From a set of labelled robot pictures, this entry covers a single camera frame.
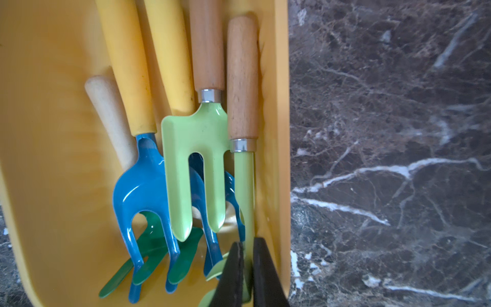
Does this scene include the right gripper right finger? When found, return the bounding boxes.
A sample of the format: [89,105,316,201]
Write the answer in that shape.
[253,237,290,307]

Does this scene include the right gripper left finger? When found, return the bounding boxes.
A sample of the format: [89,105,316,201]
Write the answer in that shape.
[209,243,244,307]

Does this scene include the yellow storage box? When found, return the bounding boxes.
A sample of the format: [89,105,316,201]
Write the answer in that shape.
[1,1,291,306]

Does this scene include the yellow handle blue fork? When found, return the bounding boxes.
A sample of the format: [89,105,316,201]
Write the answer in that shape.
[96,1,180,303]

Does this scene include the wood handle lime fork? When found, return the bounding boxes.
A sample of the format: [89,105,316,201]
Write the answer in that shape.
[161,1,229,242]

